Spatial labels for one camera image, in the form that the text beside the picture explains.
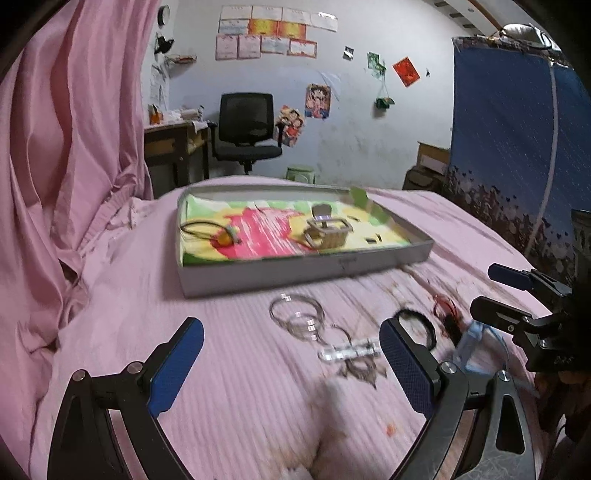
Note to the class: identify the green hanging ornament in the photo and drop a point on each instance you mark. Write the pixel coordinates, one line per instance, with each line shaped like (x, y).
(384, 103)

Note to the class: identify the small black white photo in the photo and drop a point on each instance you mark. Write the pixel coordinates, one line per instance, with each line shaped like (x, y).
(348, 53)

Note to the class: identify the pink floral bedsheet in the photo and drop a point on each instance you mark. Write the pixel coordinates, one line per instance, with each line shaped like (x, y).
(231, 392)

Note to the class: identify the black office chair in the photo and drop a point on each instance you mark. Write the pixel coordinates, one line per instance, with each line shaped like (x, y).
(244, 120)

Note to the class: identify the beige hair claw clip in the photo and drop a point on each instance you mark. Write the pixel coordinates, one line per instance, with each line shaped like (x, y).
(328, 235)

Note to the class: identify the orange desk holder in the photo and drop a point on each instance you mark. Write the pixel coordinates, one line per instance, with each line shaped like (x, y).
(154, 115)

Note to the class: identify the colourful printed paper liner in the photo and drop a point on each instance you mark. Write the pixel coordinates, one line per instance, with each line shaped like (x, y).
(268, 230)

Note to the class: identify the green wall picture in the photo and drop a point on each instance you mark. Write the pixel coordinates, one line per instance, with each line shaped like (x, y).
(376, 63)

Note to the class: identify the clear rhinestone hair clip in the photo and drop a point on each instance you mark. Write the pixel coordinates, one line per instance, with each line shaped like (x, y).
(341, 354)

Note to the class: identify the black hanging object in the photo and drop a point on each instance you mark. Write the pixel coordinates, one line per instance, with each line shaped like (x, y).
(164, 45)

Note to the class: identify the cartoon family wall poster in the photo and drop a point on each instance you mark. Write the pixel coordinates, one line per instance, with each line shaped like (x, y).
(290, 125)

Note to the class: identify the shallow white cardboard box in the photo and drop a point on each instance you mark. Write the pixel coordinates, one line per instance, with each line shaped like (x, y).
(277, 279)

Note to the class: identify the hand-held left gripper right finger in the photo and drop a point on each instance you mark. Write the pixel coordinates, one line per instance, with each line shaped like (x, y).
(404, 364)

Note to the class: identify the pale round object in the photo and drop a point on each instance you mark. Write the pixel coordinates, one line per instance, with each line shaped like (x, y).
(521, 33)

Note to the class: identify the small wall shelf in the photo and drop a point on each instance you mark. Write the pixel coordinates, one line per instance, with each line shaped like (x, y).
(180, 59)

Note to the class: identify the dark wooden desk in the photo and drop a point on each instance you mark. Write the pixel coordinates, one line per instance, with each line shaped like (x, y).
(161, 147)

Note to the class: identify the light blue watch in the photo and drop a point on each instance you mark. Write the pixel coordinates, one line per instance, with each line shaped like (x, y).
(475, 344)

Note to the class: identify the pink curtain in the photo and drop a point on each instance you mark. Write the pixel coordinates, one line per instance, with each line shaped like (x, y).
(69, 138)

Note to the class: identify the red paper wall sheet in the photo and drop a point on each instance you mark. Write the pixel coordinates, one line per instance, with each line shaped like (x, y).
(406, 71)

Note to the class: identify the group of wall certificates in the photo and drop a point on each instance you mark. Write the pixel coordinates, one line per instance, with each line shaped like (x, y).
(277, 32)

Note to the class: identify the round wall clock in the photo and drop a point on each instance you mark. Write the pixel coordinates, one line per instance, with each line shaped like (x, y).
(164, 16)

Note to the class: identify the cartoon fighter wall poster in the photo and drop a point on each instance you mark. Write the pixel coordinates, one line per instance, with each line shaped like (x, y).
(317, 101)

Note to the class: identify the stack of desk papers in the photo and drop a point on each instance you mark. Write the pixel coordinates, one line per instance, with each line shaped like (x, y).
(182, 115)

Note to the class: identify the green plastic stool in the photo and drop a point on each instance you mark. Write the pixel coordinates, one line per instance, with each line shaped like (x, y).
(301, 173)

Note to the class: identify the open cardboard box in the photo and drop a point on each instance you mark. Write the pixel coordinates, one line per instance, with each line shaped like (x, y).
(434, 154)

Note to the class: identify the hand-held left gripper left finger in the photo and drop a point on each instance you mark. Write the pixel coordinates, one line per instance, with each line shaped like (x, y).
(178, 364)

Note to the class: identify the blue starry wardrobe cloth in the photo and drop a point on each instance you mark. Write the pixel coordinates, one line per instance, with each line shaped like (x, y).
(498, 138)

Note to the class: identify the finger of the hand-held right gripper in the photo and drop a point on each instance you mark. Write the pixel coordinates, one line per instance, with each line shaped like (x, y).
(494, 314)
(510, 277)

